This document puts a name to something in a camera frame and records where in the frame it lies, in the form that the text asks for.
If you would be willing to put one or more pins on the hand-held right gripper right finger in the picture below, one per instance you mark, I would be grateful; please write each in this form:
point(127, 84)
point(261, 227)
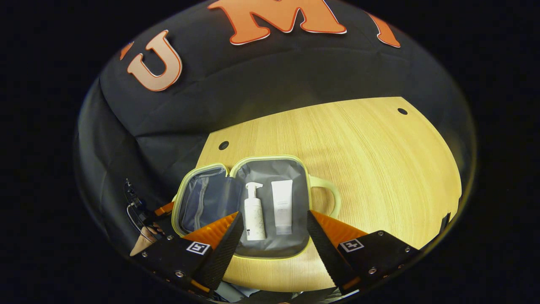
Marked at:
point(325, 257)

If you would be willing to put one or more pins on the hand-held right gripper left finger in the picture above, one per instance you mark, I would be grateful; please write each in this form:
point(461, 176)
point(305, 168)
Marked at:
point(223, 257)

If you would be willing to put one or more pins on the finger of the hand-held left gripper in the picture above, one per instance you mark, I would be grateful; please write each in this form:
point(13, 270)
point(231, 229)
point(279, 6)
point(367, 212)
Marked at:
point(164, 209)

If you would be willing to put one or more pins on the white pump bottle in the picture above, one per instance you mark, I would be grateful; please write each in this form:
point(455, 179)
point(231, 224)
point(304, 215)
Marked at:
point(254, 215)

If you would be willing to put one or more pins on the white squeeze tube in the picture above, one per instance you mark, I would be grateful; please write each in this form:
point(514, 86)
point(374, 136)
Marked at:
point(282, 202)

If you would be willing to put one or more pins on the cream yellow suitcase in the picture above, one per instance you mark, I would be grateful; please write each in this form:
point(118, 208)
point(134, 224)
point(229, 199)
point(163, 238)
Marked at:
point(270, 173)

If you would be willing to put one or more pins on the pale blue cloth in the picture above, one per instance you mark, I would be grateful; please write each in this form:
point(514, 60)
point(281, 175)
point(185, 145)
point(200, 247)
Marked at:
point(240, 293)

